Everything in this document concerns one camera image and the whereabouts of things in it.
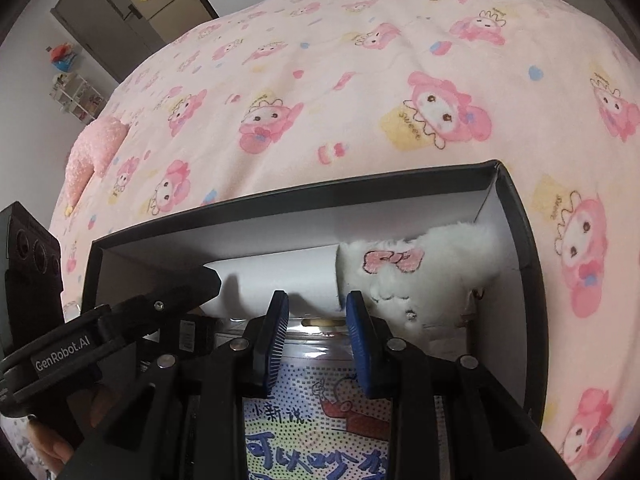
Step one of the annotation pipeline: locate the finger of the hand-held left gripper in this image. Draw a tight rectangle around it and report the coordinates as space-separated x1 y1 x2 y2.
97 266 222 376

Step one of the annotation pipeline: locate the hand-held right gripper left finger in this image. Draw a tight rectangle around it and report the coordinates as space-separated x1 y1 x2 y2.
60 290 291 480

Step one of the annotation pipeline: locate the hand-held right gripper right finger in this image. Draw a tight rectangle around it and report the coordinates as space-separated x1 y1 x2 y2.
345 290 583 480

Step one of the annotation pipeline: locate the printed plastic craft bag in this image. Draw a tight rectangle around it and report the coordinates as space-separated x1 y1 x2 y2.
215 315 446 480

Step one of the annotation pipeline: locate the white plush with pink bow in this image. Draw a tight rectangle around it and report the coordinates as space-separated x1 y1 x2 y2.
336 223 503 333

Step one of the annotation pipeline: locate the black cardboard container box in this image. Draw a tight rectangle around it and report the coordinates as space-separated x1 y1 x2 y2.
80 160 547 426

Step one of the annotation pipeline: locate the person's left hand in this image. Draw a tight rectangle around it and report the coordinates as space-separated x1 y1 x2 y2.
27 385 121 466

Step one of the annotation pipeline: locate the pink plush pillow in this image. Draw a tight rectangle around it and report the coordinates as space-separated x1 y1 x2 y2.
65 116 130 208

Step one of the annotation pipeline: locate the white shelf rack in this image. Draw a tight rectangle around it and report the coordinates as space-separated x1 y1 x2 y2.
49 72 106 123

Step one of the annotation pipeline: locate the red and blue toy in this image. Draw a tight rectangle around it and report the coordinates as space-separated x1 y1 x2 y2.
47 42 81 73

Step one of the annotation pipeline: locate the grey door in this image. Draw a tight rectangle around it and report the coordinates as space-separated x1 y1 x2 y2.
50 0 166 83

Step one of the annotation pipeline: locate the pink cartoon printed blanket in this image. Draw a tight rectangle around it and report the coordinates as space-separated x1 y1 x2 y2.
50 0 640 480

